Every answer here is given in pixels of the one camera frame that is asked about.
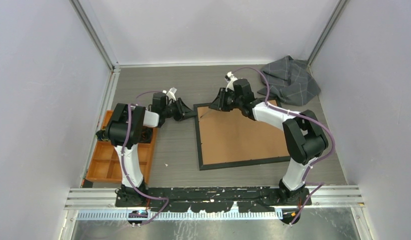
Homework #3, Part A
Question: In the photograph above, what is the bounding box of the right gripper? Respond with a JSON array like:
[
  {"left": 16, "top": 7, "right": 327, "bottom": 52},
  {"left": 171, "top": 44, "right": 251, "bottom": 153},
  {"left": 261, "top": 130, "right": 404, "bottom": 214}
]
[{"left": 209, "top": 88, "right": 243, "bottom": 113}]

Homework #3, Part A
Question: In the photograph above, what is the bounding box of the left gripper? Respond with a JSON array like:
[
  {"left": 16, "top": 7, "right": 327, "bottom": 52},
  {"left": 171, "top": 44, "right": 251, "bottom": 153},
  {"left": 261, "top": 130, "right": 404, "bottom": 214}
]
[{"left": 163, "top": 98, "right": 197, "bottom": 122}]

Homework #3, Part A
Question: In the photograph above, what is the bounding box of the black picture frame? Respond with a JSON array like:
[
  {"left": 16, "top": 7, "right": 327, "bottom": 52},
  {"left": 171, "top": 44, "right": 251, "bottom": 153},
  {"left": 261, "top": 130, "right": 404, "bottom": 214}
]
[{"left": 193, "top": 103, "right": 290, "bottom": 171}]

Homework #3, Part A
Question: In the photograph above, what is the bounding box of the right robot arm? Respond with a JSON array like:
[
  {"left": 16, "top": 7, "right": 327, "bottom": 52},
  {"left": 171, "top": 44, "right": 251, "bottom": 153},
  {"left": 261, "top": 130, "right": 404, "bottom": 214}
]
[{"left": 209, "top": 74, "right": 329, "bottom": 206}]

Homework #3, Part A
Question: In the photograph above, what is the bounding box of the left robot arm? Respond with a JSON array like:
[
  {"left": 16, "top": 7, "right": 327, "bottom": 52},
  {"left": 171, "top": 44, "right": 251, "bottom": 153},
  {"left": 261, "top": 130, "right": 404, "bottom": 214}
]
[{"left": 96, "top": 88, "right": 197, "bottom": 207}]

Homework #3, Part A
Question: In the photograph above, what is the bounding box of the grey checked cloth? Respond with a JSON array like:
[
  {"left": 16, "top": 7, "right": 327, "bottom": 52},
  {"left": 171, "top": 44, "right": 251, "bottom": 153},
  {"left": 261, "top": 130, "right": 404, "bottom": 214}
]
[{"left": 260, "top": 55, "right": 321, "bottom": 106}]

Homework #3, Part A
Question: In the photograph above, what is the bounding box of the orange wooden divided tray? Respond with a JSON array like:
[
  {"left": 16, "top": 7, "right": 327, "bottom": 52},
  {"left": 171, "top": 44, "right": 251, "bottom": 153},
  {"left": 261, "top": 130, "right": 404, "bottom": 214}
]
[{"left": 85, "top": 111, "right": 159, "bottom": 184}]

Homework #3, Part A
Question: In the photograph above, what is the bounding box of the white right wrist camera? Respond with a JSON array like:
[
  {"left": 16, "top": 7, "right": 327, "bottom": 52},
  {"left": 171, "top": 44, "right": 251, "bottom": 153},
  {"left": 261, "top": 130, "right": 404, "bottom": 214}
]
[{"left": 224, "top": 71, "right": 238, "bottom": 91}]

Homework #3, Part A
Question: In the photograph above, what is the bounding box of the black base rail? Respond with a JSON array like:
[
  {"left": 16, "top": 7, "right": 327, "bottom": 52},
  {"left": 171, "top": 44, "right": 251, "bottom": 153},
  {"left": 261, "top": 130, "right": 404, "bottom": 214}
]
[{"left": 115, "top": 186, "right": 312, "bottom": 214}]

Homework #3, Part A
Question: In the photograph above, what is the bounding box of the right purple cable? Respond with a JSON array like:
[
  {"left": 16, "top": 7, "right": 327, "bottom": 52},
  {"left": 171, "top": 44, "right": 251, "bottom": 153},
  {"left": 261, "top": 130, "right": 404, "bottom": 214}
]
[{"left": 225, "top": 67, "right": 336, "bottom": 227}]

